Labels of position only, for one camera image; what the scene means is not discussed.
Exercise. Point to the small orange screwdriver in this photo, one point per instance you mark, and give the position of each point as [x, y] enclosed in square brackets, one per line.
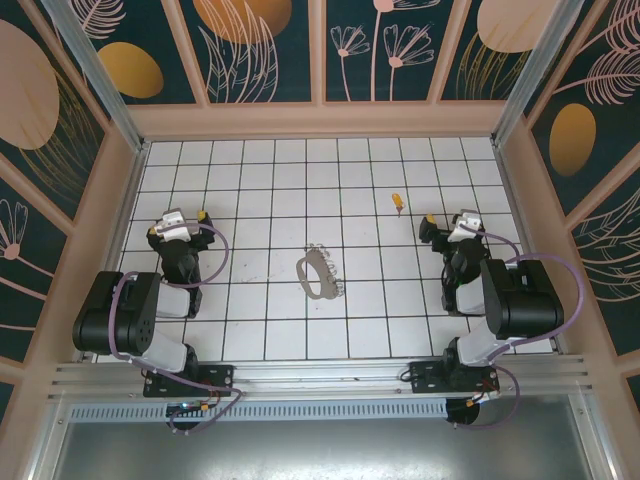
[397, 200]

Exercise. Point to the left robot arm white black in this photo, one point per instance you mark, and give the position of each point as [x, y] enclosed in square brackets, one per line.
[110, 310]

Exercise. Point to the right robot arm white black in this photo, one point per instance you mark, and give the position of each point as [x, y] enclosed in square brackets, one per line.
[525, 300]

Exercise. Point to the small controller board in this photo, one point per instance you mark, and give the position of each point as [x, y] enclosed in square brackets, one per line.
[187, 409]

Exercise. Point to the grey metal sheet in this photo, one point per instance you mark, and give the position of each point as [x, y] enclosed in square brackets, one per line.
[320, 450]

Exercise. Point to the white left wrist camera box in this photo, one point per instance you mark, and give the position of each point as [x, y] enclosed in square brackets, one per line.
[172, 225]

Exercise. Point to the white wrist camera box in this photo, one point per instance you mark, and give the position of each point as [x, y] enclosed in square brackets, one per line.
[465, 227]
[172, 225]

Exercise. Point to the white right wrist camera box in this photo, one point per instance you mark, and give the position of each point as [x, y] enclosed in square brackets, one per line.
[465, 227]

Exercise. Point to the aluminium corner post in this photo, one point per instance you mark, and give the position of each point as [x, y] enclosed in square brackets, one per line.
[528, 75]
[97, 75]

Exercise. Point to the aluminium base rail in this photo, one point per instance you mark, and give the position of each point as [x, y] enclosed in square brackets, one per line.
[320, 372]

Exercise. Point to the aluminium frame bar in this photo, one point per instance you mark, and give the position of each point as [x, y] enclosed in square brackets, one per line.
[595, 450]
[47, 450]

